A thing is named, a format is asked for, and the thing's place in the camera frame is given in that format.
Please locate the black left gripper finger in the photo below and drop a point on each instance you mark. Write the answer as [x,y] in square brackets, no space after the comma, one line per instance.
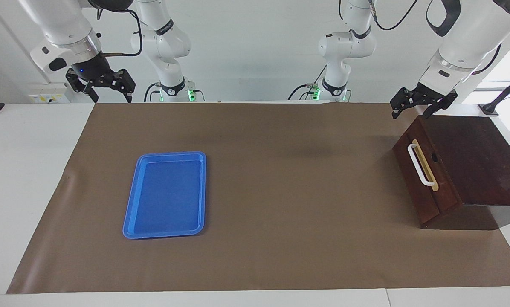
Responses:
[442,103]
[406,98]

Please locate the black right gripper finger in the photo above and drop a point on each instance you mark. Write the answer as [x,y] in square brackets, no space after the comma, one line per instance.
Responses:
[123,81]
[78,83]

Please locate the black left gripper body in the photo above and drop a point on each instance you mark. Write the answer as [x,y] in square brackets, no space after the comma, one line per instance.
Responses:
[432,94]

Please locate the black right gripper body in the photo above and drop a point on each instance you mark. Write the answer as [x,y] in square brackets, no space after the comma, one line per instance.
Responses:
[93,70]

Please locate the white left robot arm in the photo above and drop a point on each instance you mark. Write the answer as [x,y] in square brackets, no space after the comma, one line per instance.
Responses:
[472,34]

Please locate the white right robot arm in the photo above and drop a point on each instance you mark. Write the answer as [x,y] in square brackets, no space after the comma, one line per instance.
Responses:
[67,21]

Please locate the black angled stand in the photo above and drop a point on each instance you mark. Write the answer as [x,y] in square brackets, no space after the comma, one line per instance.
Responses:
[489,108]

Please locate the dark wooden cabinet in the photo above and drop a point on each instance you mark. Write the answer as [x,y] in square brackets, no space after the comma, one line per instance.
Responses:
[481,162]

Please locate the blue plastic tray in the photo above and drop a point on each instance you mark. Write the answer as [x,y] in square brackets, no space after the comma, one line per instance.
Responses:
[165,200]

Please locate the brown table mat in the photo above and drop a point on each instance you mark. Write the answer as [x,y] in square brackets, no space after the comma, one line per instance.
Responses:
[280,213]

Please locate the white wall power outlet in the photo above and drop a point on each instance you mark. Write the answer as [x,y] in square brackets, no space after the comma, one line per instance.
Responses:
[48,93]

